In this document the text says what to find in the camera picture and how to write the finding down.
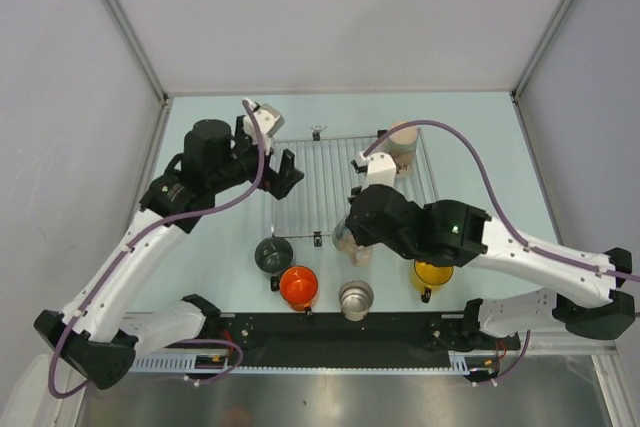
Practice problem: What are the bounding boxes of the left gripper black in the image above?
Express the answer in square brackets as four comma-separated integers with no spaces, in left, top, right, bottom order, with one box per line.
[208,116,302,198]

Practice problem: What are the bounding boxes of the plain beige mug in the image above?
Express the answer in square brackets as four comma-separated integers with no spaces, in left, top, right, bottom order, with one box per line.
[332,217,373,267]

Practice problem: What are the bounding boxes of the yellow mug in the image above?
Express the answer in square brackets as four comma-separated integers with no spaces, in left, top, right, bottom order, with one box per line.
[410,260,454,304]

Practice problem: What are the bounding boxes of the beige floral mug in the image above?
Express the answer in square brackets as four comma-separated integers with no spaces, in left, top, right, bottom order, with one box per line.
[384,126,419,179]

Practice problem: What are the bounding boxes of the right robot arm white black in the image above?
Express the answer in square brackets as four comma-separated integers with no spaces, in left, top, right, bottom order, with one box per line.
[346,185,636,348]

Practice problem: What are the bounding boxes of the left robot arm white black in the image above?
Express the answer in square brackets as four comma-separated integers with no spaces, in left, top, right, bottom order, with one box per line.
[34,113,304,390]

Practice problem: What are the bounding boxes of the stainless steel cup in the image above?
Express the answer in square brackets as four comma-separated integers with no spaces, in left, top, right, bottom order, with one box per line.
[338,280,374,322]

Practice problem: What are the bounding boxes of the dark green mug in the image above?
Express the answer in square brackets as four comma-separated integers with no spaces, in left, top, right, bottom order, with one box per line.
[254,237,295,276]

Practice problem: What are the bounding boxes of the orange mug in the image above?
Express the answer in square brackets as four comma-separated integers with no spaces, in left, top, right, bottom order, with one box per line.
[270,265,319,317]

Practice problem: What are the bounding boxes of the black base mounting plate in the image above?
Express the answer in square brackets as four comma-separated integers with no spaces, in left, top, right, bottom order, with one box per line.
[162,311,521,370]

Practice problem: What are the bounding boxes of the metal wire dish rack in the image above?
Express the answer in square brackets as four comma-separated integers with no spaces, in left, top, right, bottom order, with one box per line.
[269,126,441,248]

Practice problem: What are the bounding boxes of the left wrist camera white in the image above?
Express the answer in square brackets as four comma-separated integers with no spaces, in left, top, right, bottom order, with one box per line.
[242,98,285,155]

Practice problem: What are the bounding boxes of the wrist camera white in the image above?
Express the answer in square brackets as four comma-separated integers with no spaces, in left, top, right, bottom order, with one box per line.
[242,98,285,155]
[351,151,396,189]

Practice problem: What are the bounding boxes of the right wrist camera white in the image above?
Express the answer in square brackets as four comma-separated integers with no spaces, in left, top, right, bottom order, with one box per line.
[351,151,396,189]

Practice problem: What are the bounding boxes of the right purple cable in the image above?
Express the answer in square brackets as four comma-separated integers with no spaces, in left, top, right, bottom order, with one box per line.
[362,119,640,388]

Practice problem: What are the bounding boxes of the white slotted cable duct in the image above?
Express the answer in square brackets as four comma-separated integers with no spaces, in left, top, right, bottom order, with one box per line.
[130,352,497,376]

